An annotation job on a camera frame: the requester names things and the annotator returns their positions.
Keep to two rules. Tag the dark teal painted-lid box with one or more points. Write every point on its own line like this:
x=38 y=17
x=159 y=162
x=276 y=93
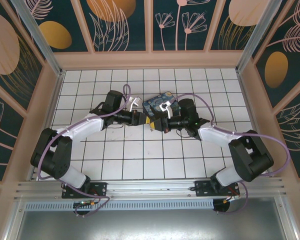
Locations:
x=155 y=103

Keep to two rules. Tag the black base plate right arm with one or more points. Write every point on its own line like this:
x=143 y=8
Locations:
x=202 y=188

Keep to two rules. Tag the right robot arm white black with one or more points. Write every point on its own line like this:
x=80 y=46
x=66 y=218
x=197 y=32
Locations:
x=215 y=135

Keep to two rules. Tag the black base plate left arm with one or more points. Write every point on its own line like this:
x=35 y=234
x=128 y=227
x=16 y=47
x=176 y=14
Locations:
x=100 y=189

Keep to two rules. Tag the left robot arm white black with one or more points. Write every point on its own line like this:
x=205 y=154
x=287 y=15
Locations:
x=87 y=127

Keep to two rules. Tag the grey metal sheet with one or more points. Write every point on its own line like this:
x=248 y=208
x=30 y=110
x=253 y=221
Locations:
x=150 y=225

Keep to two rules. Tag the aluminium mounting rail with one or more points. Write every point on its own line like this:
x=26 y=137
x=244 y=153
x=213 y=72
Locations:
x=150 y=187

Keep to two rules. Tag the aluminium frame post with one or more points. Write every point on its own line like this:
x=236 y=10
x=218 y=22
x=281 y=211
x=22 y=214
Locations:
x=40 y=37
x=255 y=35

